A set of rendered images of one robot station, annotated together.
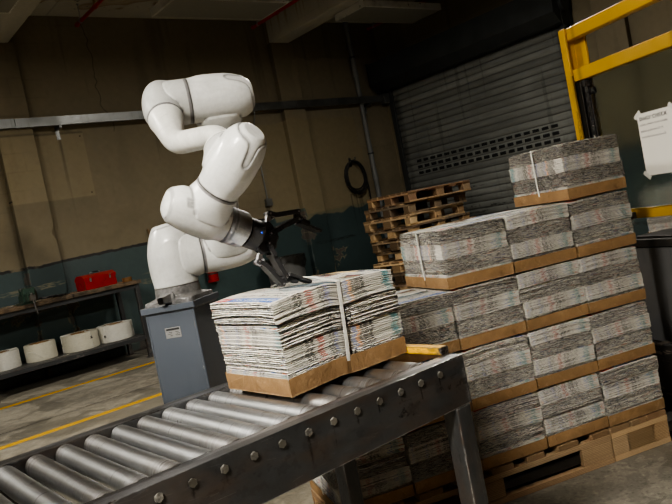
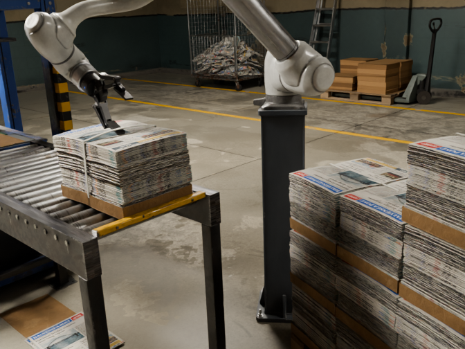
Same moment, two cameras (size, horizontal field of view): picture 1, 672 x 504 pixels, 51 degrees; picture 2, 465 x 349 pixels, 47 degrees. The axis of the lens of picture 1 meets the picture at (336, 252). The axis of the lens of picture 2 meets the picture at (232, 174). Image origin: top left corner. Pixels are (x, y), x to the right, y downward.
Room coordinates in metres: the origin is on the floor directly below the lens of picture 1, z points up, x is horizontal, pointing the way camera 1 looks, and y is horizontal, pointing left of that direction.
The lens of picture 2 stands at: (1.93, -1.67, 1.42)
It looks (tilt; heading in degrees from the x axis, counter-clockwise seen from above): 18 degrees down; 83
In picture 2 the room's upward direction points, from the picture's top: 2 degrees counter-clockwise
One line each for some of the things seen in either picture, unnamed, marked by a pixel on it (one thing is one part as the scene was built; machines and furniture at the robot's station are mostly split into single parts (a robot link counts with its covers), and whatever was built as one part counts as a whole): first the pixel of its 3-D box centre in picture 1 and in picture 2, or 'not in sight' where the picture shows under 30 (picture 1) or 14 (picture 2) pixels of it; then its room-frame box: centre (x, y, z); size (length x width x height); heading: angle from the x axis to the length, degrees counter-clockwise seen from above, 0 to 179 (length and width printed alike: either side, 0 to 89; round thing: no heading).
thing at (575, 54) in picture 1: (602, 206); not in sight; (3.42, -1.32, 0.97); 0.09 x 0.09 x 1.75; 19
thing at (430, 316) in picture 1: (447, 391); (439, 332); (2.74, -0.32, 0.42); 1.17 x 0.39 x 0.83; 109
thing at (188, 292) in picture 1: (175, 293); (279, 100); (2.43, 0.57, 1.03); 0.22 x 0.18 x 0.06; 165
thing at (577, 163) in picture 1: (585, 294); not in sight; (2.97, -1.01, 0.65); 0.39 x 0.30 x 1.29; 19
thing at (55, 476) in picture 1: (68, 483); (31, 172); (1.35, 0.60, 0.77); 0.47 x 0.05 x 0.05; 38
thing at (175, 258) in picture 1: (173, 253); (284, 67); (2.46, 0.56, 1.17); 0.18 x 0.16 x 0.22; 107
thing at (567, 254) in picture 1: (518, 259); not in sight; (2.88, -0.73, 0.86); 0.38 x 0.29 x 0.04; 19
